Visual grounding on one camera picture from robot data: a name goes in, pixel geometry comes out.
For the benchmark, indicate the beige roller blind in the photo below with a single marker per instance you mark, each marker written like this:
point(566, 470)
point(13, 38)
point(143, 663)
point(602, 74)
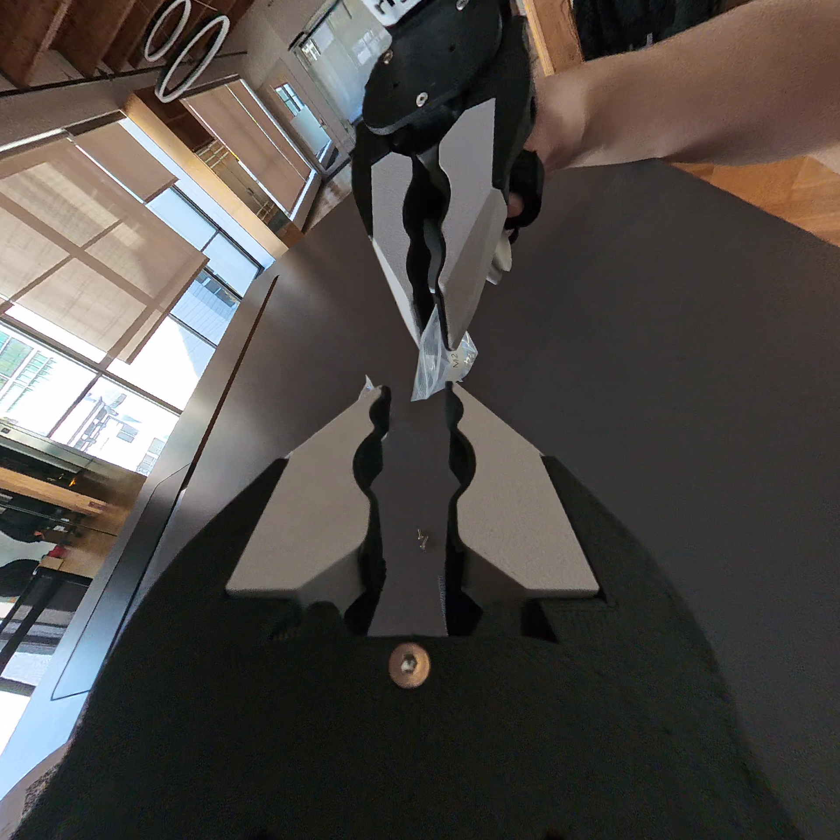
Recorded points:
point(79, 249)

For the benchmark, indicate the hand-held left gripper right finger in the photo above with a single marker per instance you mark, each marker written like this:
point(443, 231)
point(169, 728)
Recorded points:
point(525, 525)

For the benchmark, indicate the small clear plastic bag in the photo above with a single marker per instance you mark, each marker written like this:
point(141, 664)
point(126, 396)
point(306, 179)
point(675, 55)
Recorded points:
point(369, 387)
point(436, 367)

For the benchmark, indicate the person's right forearm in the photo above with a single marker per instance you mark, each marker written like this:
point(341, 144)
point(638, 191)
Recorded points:
point(709, 85)

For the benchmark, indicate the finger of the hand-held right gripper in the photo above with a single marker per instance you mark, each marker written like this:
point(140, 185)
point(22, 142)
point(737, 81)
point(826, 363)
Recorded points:
point(476, 216)
point(390, 223)

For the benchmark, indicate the person's right hand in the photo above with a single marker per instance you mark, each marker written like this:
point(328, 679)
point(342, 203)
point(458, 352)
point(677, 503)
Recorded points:
point(558, 124)

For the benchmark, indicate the large window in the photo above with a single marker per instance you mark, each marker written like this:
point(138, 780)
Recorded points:
point(118, 407)

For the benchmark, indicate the dark grey desk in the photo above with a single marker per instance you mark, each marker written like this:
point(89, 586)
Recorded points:
point(623, 394)

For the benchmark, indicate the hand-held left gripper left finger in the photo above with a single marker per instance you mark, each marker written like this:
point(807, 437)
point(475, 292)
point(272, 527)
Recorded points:
point(302, 525)

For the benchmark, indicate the person's dark clothing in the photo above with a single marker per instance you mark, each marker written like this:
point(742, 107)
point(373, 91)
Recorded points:
point(643, 26)

